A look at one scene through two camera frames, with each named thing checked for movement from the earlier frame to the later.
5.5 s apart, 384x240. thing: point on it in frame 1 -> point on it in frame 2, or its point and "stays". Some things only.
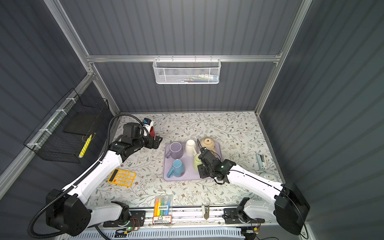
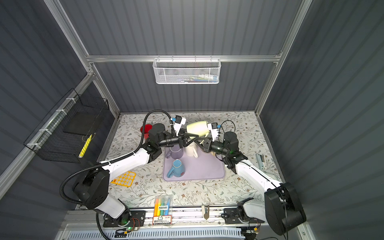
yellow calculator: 122,177 stays
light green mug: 196,161 -> 200,128
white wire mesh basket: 186,70 stays
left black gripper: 156,143 -> 182,138
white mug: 190,149 stays
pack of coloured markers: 162,209 stays
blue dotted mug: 177,170 stays
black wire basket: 71,127 stays
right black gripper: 201,173 -> 208,144
